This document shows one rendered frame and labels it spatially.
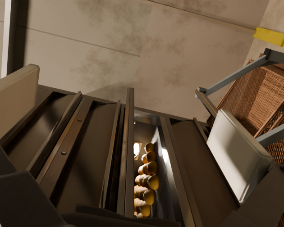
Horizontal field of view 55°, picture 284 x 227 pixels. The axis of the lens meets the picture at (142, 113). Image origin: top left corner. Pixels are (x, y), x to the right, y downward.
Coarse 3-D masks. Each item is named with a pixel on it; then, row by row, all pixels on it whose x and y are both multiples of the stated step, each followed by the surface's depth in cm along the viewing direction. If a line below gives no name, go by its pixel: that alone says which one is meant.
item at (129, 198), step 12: (132, 96) 158; (132, 108) 140; (132, 120) 125; (132, 132) 112; (132, 144) 103; (132, 156) 94; (132, 168) 87; (132, 180) 81; (132, 192) 76; (132, 204) 71; (132, 216) 67
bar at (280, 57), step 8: (264, 56) 109; (272, 56) 108; (280, 56) 108; (248, 64) 111; (256, 64) 110; (264, 64) 111; (272, 64) 111; (240, 72) 111; (248, 72) 111; (224, 80) 112; (232, 80) 112; (200, 88) 112; (208, 88) 114; (216, 88) 113; (200, 96) 107; (208, 104) 97; (216, 112) 89; (280, 128) 68; (264, 136) 68; (272, 136) 68; (280, 136) 68; (264, 144) 68
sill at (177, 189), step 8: (160, 120) 176; (160, 128) 169; (160, 136) 163; (168, 136) 155; (168, 144) 146; (168, 152) 137; (168, 160) 132; (176, 160) 131; (168, 168) 129; (176, 168) 124; (168, 176) 126; (176, 176) 118; (176, 184) 112; (176, 192) 108; (184, 192) 109; (176, 200) 106; (184, 200) 104; (176, 208) 104; (184, 208) 99; (176, 216) 101; (184, 216) 95; (184, 224) 92; (192, 224) 92
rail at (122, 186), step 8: (128, 88) 173; (128, 96) 158; (128, 104) 144; (128, 112) 134; (128, 120) 125; (120, 168) 87; (120, 176) 83; (120, 184) 79; (120, 192) 76; (120, 200) 72; (120, 208) 70
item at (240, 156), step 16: (224, 112) 19; (224, 128) 18; (240, 128) 17; (208, 144) 20; (224, 144) 18; (240, 144) 16; (256, 144) 15; (224, 160) 17; (240, 160) 15; (256, 160) 14; (240, 176) 15; (256, 176) 14; (240, 192) 14
